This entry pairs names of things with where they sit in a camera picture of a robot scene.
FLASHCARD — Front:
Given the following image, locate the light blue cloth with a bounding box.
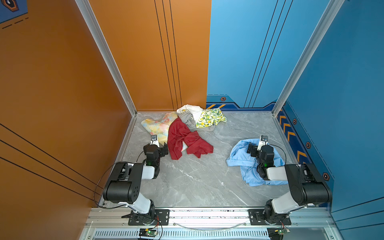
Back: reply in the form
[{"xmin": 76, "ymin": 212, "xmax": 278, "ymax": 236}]
[{"xmin": 227, "ymin": 139, "xmax": 288, "ymax": 187}]

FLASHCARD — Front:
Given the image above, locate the pastel floral cloth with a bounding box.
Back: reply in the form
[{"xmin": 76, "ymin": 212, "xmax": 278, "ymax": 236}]
[{"xmin": 141, "ymin": 112, "xmax": 178, "ymax": 145}]

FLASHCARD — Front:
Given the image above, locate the dark red cloth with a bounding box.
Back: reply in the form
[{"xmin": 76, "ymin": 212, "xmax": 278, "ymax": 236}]
[{"xmin": 167, "ymin": 118, "xmax": 214, "ymax": 160}]

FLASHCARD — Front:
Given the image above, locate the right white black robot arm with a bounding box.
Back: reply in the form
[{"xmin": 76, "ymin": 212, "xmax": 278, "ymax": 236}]
[{"xmin": 247, "ymin": 144, "xmax": 332, "ymax": 225}]

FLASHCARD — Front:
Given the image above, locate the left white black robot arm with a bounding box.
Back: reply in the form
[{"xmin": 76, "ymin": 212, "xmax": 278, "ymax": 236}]
[{"xmin": 103, "ymin": 144, "xmax": 169, "ymax": 226}]

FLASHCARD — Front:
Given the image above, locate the grey cloth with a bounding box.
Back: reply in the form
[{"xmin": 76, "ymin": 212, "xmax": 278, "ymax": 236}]
[{"xmin": 178, "ymin": 110, "xmax": 216, "ymax": 132}]

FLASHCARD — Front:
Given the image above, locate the white cloth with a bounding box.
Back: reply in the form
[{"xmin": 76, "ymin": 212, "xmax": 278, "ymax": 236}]
[{"xmin": 177, "ymin": 105, "xmax": 203, "ymax": 121}]

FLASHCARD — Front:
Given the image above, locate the lemon print cloth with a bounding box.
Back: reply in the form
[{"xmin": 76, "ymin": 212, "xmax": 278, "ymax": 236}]
[{"xmin": 196, "ymin": 108, "xmax": 227, "ymax": 128}]

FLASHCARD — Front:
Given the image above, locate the right green circuit board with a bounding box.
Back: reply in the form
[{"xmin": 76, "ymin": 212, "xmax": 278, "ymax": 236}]
[{"xmin": 275, "ymin": 228, "xmax": 290, "ymax": 236}]

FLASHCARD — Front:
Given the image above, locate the green circuit board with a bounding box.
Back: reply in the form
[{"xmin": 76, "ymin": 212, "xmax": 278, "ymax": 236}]
[
  {"xmin": 275, "ymin": 228, "xmax": 290, "ymax": 236},
  {"xmin": 138, "ymin": 229, "xmax": 159, "ymax": 240}
]

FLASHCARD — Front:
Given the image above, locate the left green circuit board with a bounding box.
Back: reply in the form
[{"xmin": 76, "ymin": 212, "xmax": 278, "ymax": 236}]
[{"xmin": 138, "ymin": 229, "xmax": 159, "ymax": 240}]

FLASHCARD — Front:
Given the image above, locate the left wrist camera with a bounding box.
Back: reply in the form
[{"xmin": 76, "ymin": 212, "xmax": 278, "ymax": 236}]
[{"xmin": 150, "ymin": 135, "xmax": 160, "ymax": 148}]

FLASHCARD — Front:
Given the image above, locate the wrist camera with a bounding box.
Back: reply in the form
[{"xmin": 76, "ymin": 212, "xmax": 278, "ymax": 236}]
[
  {"xmin": 257, "ymin": 135, "xmax": 268, "ymax": 151},
  {"xmin": 150, "ymin": 135, "xmax": 160, "ymax": 148}
]

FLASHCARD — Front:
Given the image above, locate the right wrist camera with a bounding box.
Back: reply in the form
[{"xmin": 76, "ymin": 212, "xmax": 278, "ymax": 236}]
[{"xmin": 257, "ymin": 135, "xmax": 268, "ymax": 151}]

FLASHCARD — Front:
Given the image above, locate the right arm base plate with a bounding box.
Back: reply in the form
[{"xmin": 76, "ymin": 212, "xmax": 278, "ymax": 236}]
[{"xmin": 248, "ymin": 209, "xmax": 292, "ymax": 226}]

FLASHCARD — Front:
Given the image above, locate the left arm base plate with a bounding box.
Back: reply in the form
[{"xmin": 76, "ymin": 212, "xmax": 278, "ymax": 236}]
[{"xmin": 128, "ymin": 209, "xmax": 170, "ymax": 226}]

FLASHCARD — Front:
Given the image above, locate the aluminium front rail frame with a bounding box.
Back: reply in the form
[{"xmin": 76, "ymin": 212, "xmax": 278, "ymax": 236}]
[{"xmin": 80, "ymin": 207, "xmax": 343, "ymax": 240}]

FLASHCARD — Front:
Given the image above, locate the left aluminium corner post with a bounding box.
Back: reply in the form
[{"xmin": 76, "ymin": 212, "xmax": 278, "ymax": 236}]
[{"xmin": 75, "ymin": 0, "xmax": 137, "ymax": 117}]

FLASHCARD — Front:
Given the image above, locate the aluminium corner post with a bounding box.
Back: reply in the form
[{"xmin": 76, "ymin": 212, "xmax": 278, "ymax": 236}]
[
  {"xmin": 272, "ymin": 0, "xmax": 345, "ymax": 117},
  {"xmin": 75, "ymin": 0, "xmax": 137, "ymax": 117}
]

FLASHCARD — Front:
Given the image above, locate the right aluminium corner post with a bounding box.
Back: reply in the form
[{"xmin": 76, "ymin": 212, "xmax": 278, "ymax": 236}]
[{"xmin": 272, "ymin": 0, "xmax": 345, "ymax": 117}]

